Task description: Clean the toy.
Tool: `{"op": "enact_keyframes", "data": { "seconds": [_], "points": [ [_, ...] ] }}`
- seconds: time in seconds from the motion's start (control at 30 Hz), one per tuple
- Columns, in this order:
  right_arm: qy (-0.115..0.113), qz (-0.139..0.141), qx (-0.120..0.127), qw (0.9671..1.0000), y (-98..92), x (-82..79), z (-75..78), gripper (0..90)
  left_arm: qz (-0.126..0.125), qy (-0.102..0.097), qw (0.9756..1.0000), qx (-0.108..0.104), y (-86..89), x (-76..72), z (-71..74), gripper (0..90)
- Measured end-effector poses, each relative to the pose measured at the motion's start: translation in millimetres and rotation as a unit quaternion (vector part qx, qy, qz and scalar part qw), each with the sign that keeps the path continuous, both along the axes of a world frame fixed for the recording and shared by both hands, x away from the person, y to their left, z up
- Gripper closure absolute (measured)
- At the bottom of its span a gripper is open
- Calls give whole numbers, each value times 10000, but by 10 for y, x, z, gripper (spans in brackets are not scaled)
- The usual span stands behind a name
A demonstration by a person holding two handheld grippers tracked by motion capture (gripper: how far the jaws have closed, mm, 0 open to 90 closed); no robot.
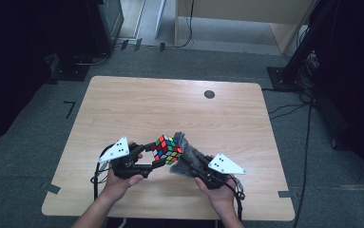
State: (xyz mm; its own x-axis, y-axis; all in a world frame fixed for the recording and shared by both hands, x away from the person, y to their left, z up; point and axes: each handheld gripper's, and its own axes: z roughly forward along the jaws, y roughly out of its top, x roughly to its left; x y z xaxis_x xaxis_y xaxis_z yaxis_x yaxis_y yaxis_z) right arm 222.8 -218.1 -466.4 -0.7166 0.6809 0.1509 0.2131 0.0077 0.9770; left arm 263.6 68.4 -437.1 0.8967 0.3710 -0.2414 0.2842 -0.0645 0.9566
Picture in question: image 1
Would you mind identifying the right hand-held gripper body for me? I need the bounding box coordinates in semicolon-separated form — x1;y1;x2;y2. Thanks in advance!
191;153;247;191

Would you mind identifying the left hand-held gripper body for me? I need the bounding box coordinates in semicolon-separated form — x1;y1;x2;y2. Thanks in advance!
97;136;154;181

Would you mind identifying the grey knit cloth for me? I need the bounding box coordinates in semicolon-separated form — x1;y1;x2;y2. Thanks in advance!
169;131;203;179

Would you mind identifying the multicoloured puzzle cube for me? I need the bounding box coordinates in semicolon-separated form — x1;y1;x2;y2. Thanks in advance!
150;134;184;166

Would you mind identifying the person's left hand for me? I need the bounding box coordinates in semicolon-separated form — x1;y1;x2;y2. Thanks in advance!
101;142;145;204

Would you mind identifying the person's right hand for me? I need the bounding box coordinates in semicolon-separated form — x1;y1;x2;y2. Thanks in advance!
194;154;239;218

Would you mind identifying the black metal stand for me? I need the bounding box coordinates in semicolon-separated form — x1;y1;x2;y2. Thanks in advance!
266;0;340;93

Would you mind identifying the black cabinet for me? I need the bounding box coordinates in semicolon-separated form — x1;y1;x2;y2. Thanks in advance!
84;0;125;59

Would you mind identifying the light wooden cabinet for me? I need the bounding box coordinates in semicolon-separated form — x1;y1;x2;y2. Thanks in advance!
174;0;317;55

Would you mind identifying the left hand-held gripper cable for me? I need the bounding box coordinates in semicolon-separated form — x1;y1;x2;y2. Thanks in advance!
89;143;115;201

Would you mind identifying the hand-held gripper cable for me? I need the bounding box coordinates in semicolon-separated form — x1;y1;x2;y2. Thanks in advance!
89;143;115;201
229;176;247;222

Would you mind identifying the right hand-held gripper cable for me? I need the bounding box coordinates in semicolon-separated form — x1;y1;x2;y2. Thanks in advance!
229;176;247;222

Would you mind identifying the long black floor cable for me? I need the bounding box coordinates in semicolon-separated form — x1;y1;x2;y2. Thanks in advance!
292;94;315;228

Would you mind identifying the grey looped floor cable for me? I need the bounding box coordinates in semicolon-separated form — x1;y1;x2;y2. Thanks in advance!
72;51;111;67

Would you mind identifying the black floor base plate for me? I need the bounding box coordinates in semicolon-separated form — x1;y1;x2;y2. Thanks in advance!
47;52;91;83

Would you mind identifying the black hanging cable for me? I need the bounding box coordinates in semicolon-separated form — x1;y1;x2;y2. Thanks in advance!
165;0;197;49

